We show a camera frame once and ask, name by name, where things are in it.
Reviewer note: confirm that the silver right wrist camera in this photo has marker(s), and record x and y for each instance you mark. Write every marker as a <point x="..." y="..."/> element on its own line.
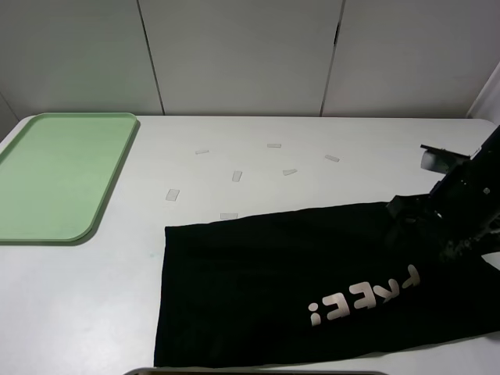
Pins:
<point x="440" y="160"/>

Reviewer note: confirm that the clear tape piece far right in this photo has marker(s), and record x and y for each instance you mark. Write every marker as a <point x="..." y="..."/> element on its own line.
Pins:
<point x="332" y="158"/>

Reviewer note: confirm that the black short sleeve t-shirt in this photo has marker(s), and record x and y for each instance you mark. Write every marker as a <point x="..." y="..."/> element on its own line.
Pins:
<point x="313" y="285"/>

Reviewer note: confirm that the light green plastic tray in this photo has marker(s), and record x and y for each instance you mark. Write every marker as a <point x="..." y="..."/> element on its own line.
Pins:
<point x="58" y="172"/>

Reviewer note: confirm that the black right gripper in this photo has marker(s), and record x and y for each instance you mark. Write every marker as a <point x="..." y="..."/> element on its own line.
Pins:
<point x="467" y="199"/>

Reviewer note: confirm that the clear tape piece lower middle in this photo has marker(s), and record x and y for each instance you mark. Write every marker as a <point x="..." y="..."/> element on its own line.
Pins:
<point x="228" y="216"/>

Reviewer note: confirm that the clear tape piece centre right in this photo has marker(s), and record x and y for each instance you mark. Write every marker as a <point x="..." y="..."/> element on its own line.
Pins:
<point x="289" y="172"/>

